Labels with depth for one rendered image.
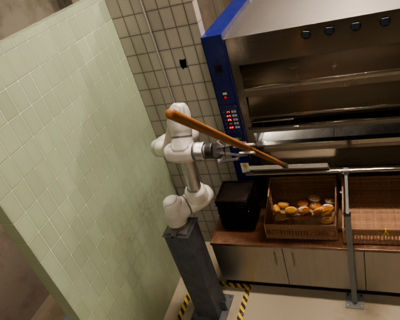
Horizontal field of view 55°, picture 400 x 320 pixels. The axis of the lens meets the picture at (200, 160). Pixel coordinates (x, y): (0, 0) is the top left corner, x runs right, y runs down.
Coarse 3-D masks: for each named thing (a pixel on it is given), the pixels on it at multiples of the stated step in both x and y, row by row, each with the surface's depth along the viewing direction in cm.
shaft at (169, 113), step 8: (168, 112) 104; (176, 112) 105; (176, 120) 107; (184, 120) 110; (192, 120) 115; (192, 128) 118; (200, 128) 121; (208, 128) 127; (216, 136) 135; (224, 136) 142; (232, 144) 154; (240, 144) 161; (256, 152) 186; (272, 160) 222
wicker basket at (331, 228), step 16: (304, 176) 326; (320, 176) 322; (336, 176) 316; (272, 192) 342; (304, 192) 332; (320, 192) 327; (336, 192) 306; (272, 208) 338; (336, 208) 297; (272, 224) 306; (288, 224) 302; (304, 224) 318; (320, 224) 313; (336, 224) 289
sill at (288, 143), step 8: (352, 136) 299; (360, 136) 296; (368, 136) 293; (376, 136) 291; (384, 136) 288; (392, 136) 285; (264, 144) 322; (272, 144) 319; (280, 144) 316; (288, 144) 314; (296, 144) 312; (304, 144) 310; (312, 144) 307; (320, 144) 305; (328, 144) 303; (336, 144) 301; (344, 144) 299
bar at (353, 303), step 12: (348, 168) 269; (360, 168) 266; (372, 168) 263; (384, 168) 260; (396, 168) 257; (348, 192) 268; (348, 204) 266; (348, 216) 263; (348, 228) 269; (348, 240) 275; (348, 252) 282; (348, 300) 315; (360, 300) 312
